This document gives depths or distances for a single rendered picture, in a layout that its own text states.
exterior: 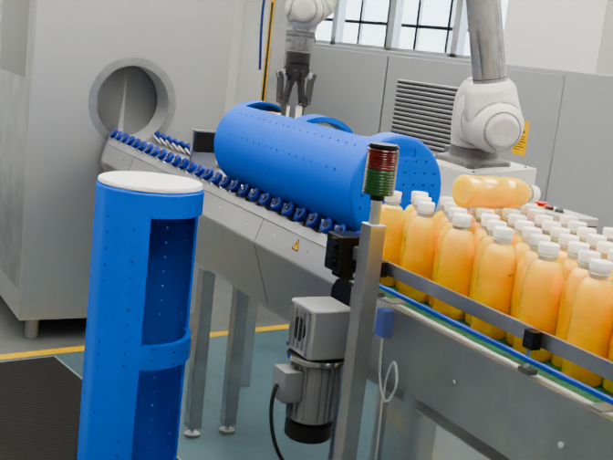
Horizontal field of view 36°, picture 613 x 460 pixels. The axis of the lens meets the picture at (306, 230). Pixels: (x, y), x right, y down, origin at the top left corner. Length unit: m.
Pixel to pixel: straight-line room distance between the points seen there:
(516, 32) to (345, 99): 1.09
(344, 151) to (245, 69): 5.68
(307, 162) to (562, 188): 1.80
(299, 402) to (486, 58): 1.19
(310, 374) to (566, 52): 3.41
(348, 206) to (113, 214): 0.60
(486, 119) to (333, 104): 2.37
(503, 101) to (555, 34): 2.53
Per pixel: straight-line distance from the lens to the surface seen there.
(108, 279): 2.53
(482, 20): 2.85
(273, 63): 3.82
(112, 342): 2.56
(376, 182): 1.87
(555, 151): 4.10
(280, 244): 2.75
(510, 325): 1.83
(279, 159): 2.74
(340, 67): 5.08
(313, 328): 2.14
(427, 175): 2.52
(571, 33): 5.30
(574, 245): 1.88
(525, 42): 5.48
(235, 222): 3.02
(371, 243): 1.90
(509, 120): 2.82
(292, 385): 2.20
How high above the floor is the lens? 1.43
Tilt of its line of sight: 11 degrees down
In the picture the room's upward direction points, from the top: 6 degrees clockwise
